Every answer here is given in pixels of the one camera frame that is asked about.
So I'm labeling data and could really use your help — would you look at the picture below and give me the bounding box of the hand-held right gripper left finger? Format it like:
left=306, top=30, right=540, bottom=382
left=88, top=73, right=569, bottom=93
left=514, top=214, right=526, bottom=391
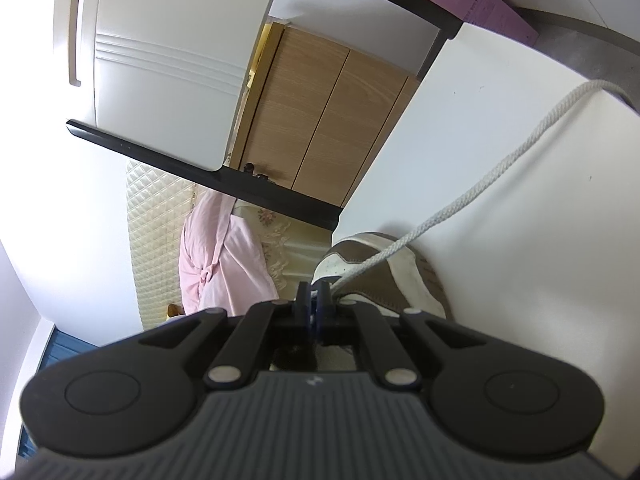
left=140, top=282, right=318, bottom=390

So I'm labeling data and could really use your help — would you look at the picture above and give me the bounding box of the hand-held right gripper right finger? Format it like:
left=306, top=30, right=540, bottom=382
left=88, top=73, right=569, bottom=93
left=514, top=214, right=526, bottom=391
left=315, top=280, right=489, bottom=390

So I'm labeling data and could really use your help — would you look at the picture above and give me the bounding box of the white and brown sneaker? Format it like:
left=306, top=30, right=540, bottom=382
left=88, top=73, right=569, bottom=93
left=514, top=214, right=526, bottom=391
left=311, top=232, right=454, bottom=372

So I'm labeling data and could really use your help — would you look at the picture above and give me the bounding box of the white shoelace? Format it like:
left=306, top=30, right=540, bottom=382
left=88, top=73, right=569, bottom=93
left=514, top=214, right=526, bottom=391
left=310, top=79, right=637, bottom=307

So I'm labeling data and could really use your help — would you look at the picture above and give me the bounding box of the cream bed skirt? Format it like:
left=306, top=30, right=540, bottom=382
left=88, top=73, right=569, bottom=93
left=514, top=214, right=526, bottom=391
left=231, top=199, right=342, bottom=294

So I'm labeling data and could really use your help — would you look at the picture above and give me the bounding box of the pink bed sheet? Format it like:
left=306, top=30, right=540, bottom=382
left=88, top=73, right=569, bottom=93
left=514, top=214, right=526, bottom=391
left=178, top=191, right=281, bottom=319

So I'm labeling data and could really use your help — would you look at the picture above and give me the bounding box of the cream quilted headboard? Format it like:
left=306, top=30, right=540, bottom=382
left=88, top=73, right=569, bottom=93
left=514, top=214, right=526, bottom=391
left=124, top=156, right=202, bottom=332

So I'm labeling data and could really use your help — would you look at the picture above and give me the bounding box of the wooden drawer cabinet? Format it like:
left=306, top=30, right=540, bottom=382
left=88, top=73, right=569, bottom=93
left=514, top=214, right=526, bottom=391
left=226, top=16, right=422, bottom=209

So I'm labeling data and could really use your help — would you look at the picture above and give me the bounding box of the blue curtain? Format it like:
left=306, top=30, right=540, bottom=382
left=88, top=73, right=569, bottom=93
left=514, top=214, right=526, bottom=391
left=16, top=326, right=102, bottom=462

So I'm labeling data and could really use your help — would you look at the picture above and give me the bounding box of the pink cardboard box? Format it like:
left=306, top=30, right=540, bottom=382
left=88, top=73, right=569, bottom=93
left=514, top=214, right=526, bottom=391
left=411, top=0, right=542, bottom=49

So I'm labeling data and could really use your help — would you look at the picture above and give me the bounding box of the white chair with black frame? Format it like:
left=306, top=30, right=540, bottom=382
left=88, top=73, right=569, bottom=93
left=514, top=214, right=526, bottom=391
left=51, top=0, right=640, bottom=477

